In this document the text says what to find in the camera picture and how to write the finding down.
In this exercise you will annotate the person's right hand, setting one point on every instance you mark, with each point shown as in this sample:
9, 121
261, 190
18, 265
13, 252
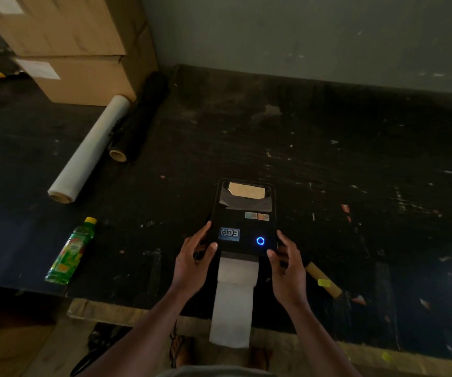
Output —
290, 278

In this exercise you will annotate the person's left hand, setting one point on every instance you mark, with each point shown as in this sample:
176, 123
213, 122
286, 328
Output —
190, 266

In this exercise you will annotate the yellow sticker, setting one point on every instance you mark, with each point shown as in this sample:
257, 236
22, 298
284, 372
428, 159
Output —
323, 283

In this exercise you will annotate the brown cardboard core tube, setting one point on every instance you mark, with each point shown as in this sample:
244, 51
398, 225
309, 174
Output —
334, 291

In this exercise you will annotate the white label paper roll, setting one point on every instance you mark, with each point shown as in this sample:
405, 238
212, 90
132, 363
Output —
233, 310

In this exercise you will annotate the black printer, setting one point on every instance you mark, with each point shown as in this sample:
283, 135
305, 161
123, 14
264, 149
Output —
241, 227

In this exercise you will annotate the person's left forearm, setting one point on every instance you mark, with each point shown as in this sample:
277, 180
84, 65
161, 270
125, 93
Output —
139, 341

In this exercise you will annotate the person's right forearm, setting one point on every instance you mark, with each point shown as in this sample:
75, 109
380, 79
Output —
324, 345

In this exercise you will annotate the person's left foot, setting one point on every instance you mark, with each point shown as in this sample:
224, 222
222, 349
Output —
180, 351

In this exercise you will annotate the person's foot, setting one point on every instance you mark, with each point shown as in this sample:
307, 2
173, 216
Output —
180, 351
260, 359

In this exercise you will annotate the person's right foot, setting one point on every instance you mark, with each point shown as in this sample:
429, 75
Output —
260, 359

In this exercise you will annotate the person's grey shorts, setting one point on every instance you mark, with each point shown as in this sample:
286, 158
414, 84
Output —
218, 372

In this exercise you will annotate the white film roll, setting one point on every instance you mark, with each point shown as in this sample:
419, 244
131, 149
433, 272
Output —
88, 149

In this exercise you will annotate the black film roll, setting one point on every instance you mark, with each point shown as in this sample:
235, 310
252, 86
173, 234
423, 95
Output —
139, 113

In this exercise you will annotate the black object under table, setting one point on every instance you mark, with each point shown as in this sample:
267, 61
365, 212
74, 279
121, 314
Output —
104, 337

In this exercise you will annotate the green drink bottle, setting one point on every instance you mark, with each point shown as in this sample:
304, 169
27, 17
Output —
70, 253

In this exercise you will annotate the cardboard box with white label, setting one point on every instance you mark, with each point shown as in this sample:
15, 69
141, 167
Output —
88, 82

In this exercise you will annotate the large cardboard box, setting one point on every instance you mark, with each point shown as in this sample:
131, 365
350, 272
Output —
61, 27

